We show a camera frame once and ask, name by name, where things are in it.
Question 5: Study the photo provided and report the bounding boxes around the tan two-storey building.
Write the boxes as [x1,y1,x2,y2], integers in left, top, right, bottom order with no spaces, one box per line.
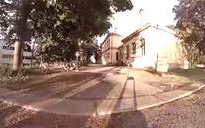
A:
[100,30,125,66]

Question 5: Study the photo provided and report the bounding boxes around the grey paved path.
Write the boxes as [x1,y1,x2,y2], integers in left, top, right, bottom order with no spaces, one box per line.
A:
[0,64,205,116]

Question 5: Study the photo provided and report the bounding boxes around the parked bicycles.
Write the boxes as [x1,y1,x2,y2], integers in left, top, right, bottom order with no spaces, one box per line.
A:
[58,60,78,71]

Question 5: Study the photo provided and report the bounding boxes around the large dark leafy tree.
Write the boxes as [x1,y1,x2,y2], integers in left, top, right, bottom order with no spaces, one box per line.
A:
[23,0,134,68]

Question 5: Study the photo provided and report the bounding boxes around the pale building with chimney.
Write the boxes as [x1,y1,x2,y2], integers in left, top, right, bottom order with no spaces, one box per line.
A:
[118,9,191,72]

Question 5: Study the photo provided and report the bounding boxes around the white board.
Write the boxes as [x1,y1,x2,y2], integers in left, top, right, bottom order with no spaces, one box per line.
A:
[155,51,170,73]

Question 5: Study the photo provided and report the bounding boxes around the pale curved kerb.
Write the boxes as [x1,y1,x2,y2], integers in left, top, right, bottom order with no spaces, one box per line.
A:
[0,81,205,117]

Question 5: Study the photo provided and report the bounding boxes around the tree with pale trunk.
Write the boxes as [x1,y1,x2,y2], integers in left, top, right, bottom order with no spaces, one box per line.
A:
[0,0,58,73]

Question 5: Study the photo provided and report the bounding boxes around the dirt and grass ground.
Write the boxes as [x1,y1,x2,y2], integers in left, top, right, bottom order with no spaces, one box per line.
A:
[144,66,205,94]

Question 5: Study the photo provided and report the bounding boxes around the weedy grass verge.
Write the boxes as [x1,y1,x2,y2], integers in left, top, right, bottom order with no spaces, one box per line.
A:
[0,59,44,87]

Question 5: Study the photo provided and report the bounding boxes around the white multi-storey building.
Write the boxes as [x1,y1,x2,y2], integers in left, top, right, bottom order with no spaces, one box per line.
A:
[0,37,36,68]

